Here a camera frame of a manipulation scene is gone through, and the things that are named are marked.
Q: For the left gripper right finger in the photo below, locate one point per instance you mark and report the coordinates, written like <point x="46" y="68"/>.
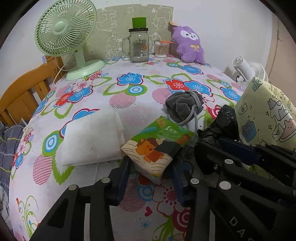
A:
<point x="193" y="192"/>

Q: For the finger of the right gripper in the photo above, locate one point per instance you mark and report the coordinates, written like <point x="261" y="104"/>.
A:
<point x="278" y="162"/>
<point x="212" y="160"/>

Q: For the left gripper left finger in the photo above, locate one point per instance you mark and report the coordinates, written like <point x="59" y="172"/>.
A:
<point x="66" y="219"/>

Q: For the black plastic bag bundle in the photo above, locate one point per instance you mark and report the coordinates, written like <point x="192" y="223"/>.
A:
<point x="224" y="126"/>

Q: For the yellow cartoon storage box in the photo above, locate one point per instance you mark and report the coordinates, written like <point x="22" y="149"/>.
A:
<point x="265" y="115"/>

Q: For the green orange tissue pack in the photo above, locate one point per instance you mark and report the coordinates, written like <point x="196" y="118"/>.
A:
<point x="154" y="147"/>

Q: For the grey drawstring pouch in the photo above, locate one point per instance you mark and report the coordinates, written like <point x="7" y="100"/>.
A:
<point x="182" y="107"/>

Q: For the white pad pack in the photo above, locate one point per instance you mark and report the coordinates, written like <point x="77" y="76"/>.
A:
<point x="94" y="138"/>

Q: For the floral tablecloth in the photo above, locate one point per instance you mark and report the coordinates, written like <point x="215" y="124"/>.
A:
<point x="106" y="108"/>

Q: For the beige door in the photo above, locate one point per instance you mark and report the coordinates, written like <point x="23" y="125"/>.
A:
<point x="280" y="65"/>

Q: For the white standing fan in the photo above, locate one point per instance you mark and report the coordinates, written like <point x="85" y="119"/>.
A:
<point x="247" y="71"/>

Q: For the grey plaid blanket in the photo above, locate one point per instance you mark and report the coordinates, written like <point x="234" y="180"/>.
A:
<point x="10" y="138"/>

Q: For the purple bunny plush toy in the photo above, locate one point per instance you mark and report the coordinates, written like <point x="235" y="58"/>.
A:
<point x="188" y="45"/>

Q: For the cotton swab jar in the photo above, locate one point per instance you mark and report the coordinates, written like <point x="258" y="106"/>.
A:
<point x="162" y="48"/>

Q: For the glass mason jar mug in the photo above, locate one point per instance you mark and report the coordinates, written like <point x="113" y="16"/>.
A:
<point x="136" y="45"/>

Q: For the green patterned cardboard panel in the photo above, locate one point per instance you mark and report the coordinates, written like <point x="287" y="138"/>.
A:
<point x="112" y="27"/>

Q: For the green desk fan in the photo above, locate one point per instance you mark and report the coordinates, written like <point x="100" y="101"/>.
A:
<point x="63" y="29"/>

